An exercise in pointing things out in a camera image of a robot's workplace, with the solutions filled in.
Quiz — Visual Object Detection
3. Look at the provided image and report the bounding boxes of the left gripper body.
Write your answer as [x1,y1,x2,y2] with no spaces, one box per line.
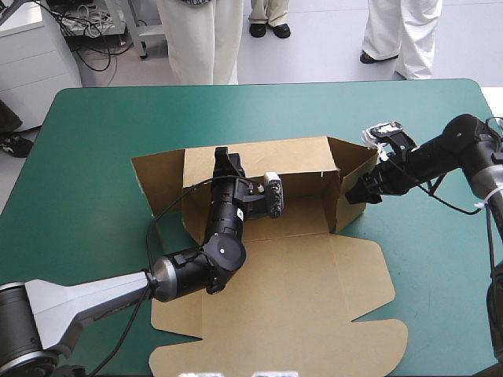
[207,176,255,224]

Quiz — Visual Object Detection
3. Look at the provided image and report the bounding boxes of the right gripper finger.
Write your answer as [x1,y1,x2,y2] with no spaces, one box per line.
[344,172,384,205]

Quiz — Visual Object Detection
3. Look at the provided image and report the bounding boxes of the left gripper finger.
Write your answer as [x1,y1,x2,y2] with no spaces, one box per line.
[228,153,245,180]
[214,146,230,180]

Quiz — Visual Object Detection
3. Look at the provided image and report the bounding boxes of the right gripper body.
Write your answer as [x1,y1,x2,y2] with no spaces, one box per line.
[373,147,424,196]

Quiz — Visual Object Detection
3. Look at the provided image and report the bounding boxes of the brown cardboard box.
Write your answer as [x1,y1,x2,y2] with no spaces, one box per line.
[130,135,409,377]

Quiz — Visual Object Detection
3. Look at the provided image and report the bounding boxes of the person's legs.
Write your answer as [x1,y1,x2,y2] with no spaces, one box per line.
[359,0,444,81]
[156,0,245,86]
[248,0,292,39]

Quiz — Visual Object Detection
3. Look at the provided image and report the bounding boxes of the white cabinet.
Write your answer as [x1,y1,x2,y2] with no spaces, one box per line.
[0,0,83,133]

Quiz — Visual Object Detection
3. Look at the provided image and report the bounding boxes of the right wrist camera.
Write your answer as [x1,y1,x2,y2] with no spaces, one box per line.
[361,121,405,149]

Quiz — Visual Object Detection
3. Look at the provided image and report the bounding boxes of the grey metal table frame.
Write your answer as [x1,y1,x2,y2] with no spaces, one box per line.
[124,0,171,60]

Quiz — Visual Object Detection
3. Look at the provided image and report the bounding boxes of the black floor cable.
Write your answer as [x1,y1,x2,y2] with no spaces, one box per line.
[33,0,135,73]

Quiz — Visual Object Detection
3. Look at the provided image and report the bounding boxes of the white cable bundle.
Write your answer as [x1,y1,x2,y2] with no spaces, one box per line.
[62,4,116,38]

